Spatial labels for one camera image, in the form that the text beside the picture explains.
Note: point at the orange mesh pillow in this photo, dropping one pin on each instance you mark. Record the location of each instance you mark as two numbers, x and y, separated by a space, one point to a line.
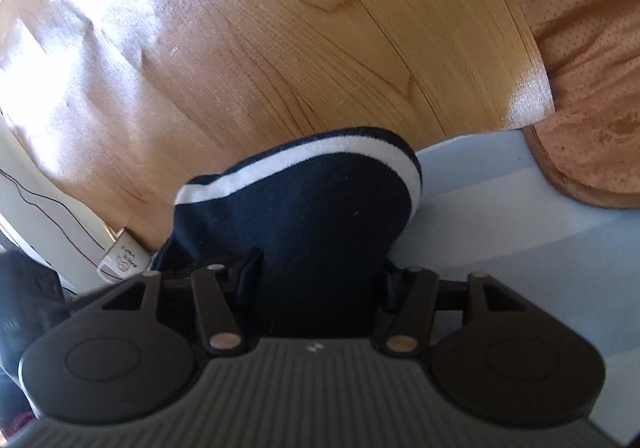
590 52

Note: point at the navy cloth with white stripe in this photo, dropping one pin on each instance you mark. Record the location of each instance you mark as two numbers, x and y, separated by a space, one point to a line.
310 228

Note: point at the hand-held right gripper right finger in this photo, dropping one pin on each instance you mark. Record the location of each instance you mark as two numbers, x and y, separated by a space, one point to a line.
392 289

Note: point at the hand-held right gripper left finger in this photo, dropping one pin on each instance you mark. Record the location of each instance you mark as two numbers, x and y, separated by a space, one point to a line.
247 274

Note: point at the small white box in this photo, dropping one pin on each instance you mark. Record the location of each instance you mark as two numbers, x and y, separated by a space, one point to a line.
122 258

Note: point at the wooden headboard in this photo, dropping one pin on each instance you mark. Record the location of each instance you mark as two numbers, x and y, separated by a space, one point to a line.
300 27

